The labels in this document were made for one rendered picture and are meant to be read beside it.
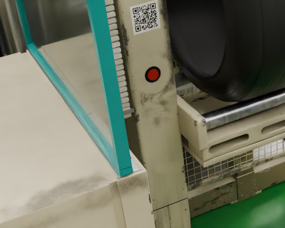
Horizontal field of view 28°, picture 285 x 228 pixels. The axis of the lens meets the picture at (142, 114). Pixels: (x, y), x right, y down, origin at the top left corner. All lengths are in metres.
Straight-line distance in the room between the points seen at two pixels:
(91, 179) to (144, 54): 0.75
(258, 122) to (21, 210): 1.00
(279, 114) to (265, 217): 1.03
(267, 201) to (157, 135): 1.21
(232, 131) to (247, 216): 1.08
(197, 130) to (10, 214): 0.84
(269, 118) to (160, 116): 0.31
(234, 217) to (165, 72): 1.24
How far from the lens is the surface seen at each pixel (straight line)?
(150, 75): 1.50
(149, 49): 1.48
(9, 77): 1.12
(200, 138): 1.52
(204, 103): 1.86
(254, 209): 2.67
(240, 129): 1.60
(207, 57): 1.84
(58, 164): 0.82
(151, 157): 1.62
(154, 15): 1.45
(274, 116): 1.66
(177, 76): 1.80
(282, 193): 2.77
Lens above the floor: 1.71
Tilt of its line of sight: 29 degrees down
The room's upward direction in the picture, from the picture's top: 8 degrees counter-clockwise
